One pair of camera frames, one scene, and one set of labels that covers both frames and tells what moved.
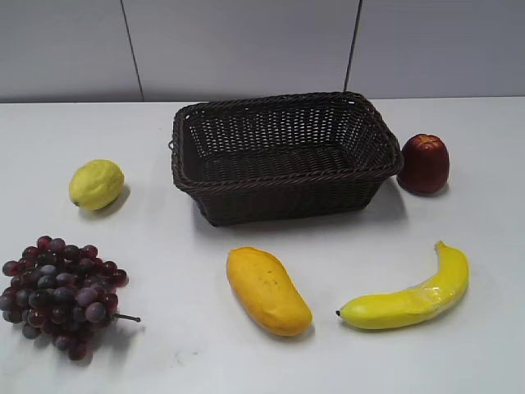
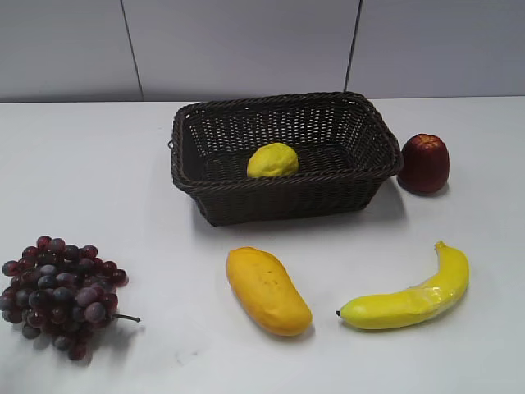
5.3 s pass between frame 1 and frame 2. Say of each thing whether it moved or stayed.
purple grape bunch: stayed
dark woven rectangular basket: stayed
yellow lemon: moved
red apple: stayed
